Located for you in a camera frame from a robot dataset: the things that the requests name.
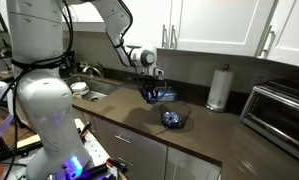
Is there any small blue snack packet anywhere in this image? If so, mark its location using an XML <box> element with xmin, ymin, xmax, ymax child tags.
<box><xmin>146</xmin><ymin>90</ymin><xmax>158</xmax><ymax>105</ymax></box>

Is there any black wire mesh basket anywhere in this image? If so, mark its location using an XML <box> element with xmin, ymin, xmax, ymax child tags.
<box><xmin>158</xmin><ymin>101</ymin><xmax>193</xmax><ymax>130</ymax></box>

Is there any stainless steel sink basin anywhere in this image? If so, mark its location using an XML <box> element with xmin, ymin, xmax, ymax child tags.
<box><xmin>63</xmin><ymin>74</ymin><xmax>121</xmax><ymax>103</ymax></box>

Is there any grey lower cabinet door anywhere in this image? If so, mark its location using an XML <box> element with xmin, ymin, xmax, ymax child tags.
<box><xmin>164</xmin><ymin>146</ymin><xmax>222</xmax><ymax>180</ymax></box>

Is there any black coffee machine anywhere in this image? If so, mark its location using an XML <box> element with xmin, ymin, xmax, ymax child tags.
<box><xmin>58</xmin><ymin>50</ymin><xmax>77</xmax><ymax>80</ymax></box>

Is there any red handled tool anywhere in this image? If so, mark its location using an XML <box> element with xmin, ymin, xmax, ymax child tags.
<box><xmin>105</xmin><ymin>156</ymin><xmax>129</xmax><ymax>174</ymax></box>

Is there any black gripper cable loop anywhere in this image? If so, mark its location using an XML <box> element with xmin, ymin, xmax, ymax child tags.
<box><xmin>138</xmin><ymin>78</ymin><xmax>170</xmax><ymax>105</ymax></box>

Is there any wide white upper cabinet door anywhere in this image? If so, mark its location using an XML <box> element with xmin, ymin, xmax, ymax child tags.
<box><xmin>170</xmin><ymin>0</ymin><xmax>277</xmax><ymax>58</ymax></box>

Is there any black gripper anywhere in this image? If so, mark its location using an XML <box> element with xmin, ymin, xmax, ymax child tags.
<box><xmin>137</xmin><ymin>74</ymin><xmax>167</xmax><ymax>102</ymax></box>

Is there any purple strap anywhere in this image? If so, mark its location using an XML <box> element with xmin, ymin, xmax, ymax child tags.
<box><xmin>0</xmin><ymin>113</ymin><xmax>15</xmax><ymax>148</ymax></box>

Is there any metal sink faucet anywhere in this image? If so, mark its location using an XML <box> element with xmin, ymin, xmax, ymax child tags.
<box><xmin>78</xmin><ymin>61</ymin><xmax>105</xmax><ymax>80</ymax></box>

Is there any black handled tool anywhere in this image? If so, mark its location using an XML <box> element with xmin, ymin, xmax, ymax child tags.
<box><xmin>78</xmin><ymin>121</ymin><xmax>93</xmax><ymax>138</ymax></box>

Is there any stainless steel toaster oven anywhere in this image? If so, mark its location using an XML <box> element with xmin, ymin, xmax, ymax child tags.
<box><xmin>240</xmin><ymin>78</ymin><xmax>299</xmax><ymax>166</ymax></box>

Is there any silver drawer pull handle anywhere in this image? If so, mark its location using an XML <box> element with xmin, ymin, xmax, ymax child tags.
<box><xmin>117</xmin><ymin>156</ymin><xmax>134</xmax><ymax>167</ymax></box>
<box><xmin>114</xmin><ymin>134</ymin><xmax>133</xmax><ymax>145</ymax></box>

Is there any white paper towel roll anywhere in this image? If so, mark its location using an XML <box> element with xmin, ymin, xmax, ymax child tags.
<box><xmin>205</xmin><ymin>64</ymin><xmax>235</xmax><ymax>113</ymax></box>

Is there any grey lower drawer front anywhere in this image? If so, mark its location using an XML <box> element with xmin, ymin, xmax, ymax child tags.
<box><xmin>92</xmin><ymin>116</ymin><xmax>169</xmax><ymax>180</ymax></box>

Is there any pile of blue packets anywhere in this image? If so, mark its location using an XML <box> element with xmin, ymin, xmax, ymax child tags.
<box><xmin>161</xmin><ymin>111</ymin><xmax>184</xmax><ymax>129</ymax></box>

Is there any silver bar cabinet handle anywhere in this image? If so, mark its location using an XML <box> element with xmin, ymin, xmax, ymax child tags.
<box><xmin>169</xmin><ymin>24</ymin><xmax>179</xmax><ymax>51</ymax></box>
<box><xmin>161</xmin><ymin>23</ymin><xmax>169</xmax><ymax>50</ymax></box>
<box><xmin>258</xmin><ymin>24</ymin><xmax>277</xmax><ymax>60</ymax></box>

